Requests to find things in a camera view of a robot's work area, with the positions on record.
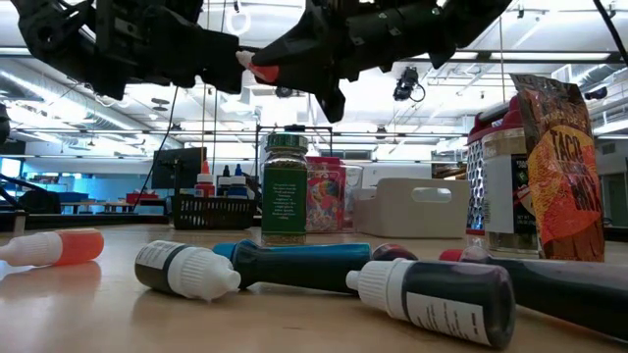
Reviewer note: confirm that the black mesh basket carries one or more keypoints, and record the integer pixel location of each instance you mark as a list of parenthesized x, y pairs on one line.
[(211, 213)]

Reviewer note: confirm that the tan lid seasoning jar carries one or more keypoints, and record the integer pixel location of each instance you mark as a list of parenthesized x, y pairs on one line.
[(505, 196)]

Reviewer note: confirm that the clear plastic bin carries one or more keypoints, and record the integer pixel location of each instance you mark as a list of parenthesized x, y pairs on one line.
[(354, 196)]

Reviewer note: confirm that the black gantry bar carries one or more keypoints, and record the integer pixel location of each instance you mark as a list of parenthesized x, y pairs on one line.
[(539, 54)]

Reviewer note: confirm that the dark red gel tube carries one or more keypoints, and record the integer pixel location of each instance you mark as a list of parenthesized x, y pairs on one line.
[(564, 294)]

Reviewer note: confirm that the small orange dropper bottle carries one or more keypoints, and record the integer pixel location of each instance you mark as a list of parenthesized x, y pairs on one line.
[(73, 245)]

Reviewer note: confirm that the blue gel tube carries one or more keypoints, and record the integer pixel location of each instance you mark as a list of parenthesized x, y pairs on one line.
[(304, 267)]

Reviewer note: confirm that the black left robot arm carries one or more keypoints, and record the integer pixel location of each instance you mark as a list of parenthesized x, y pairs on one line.
[(49, 34)]

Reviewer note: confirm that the small purple dropper bottle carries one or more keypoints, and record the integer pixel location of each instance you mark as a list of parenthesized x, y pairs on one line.
[(441, 299)]

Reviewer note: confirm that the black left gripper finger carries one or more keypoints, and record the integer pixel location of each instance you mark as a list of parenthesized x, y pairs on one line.
[(221, 61)]

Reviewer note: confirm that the green lid spice jar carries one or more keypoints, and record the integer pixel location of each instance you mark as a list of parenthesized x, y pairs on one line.
[(284, 206)]

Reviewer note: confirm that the black overhead camera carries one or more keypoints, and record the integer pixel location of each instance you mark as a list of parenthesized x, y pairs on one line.
[(283, 92)]

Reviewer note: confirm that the black monitor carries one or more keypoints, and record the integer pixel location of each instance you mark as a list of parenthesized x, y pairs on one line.
[(172, 166)]

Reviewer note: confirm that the taco mix packet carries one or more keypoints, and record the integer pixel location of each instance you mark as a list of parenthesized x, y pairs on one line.
[(564, 171)]

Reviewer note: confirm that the small red dropper bottle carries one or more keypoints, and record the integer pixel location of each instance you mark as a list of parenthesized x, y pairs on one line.
[(392, 253)]

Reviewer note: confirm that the red cereal box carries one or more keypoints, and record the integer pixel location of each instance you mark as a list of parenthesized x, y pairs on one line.
[(326, 196)]

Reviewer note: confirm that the white plastic bin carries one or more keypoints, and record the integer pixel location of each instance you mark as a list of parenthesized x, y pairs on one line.
[(392, 211)]

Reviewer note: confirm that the thin black stand frame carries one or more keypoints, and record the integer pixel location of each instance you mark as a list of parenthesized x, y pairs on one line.
[(294, 128)]

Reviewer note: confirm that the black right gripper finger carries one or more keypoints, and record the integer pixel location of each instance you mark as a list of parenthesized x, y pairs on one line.
[(314, 54)]

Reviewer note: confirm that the small yellow-orange dropper bottle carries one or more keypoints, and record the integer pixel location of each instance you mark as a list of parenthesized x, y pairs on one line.
[(262, 72)]

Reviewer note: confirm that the small black dropper bottle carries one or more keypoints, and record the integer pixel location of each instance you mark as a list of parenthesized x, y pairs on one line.
[(181, 269)]

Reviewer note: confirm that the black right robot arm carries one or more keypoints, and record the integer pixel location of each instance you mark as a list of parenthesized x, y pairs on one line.
[(471, 24)]

